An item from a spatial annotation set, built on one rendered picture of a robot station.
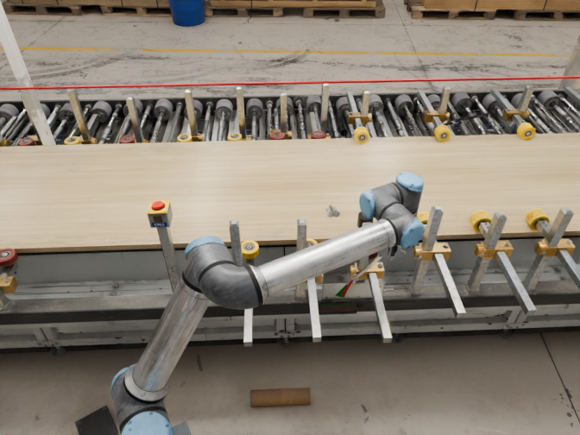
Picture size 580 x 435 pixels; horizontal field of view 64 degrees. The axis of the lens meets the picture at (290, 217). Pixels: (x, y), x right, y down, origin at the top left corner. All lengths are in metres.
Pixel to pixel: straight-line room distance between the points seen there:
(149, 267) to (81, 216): 0.38
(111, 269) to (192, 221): 0.45
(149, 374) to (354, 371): 1.36
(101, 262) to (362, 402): 1.46
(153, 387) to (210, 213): 0.85
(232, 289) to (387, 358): 1.64
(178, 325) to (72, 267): 1.00
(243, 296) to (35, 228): 1.31
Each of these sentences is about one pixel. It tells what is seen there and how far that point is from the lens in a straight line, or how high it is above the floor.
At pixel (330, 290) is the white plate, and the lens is 1.97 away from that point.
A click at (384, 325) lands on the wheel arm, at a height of 0.86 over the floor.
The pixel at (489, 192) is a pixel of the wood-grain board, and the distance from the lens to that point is 2.42.
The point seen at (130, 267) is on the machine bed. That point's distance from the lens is 2.25.
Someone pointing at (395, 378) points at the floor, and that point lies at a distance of 2.67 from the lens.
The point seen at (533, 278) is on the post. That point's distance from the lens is 2.23.
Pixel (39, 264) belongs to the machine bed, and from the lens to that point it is 2.37.
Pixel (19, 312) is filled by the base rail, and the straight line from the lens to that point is 2.27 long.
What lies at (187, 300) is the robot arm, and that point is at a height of 1.22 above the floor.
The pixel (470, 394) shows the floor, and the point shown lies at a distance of 2.73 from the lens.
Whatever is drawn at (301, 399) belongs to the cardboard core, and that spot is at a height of 0.07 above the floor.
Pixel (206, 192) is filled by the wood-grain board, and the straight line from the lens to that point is 2.26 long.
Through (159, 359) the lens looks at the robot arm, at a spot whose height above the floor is 1.02.
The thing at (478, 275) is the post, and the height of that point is 0.81.
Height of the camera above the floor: 2.26
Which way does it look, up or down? 41 degrees down
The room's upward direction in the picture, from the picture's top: straight up
